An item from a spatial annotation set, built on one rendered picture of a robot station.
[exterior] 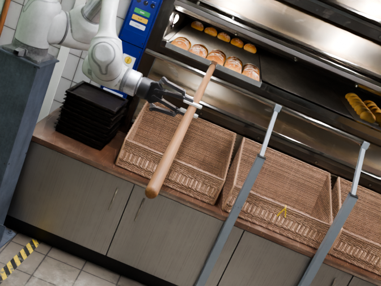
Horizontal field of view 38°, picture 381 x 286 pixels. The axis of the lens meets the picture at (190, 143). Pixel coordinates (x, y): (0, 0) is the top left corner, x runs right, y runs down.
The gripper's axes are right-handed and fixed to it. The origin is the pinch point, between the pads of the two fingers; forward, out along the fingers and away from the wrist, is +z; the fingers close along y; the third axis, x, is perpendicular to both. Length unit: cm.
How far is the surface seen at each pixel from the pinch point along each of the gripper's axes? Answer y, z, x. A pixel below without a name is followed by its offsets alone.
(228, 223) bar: 62, 39, -58
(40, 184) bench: 86, -56, -62
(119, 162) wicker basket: 59, -23, -68
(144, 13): -8, -46, -114
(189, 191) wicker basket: 59, 15, -68
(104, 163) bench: 62, -30, -64
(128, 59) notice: 19, -45, -114
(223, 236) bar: 70, 39, -58
